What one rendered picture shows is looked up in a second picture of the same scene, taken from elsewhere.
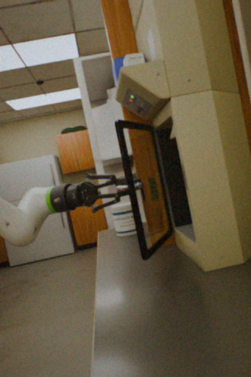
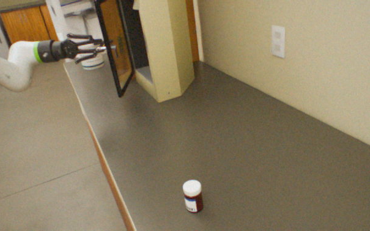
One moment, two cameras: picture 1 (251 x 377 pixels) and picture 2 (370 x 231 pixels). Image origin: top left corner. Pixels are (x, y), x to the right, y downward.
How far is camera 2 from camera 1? 0.45 m
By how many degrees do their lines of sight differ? 30
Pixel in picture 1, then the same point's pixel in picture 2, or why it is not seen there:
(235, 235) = (177, 80)
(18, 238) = (18, 87)
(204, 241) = (158, 84)
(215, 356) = (168, 150)
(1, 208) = (0, 65)
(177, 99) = not seen: outside the picture
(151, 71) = not seen: outside the picture
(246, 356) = (181, 148)
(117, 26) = not seen: outside the picture
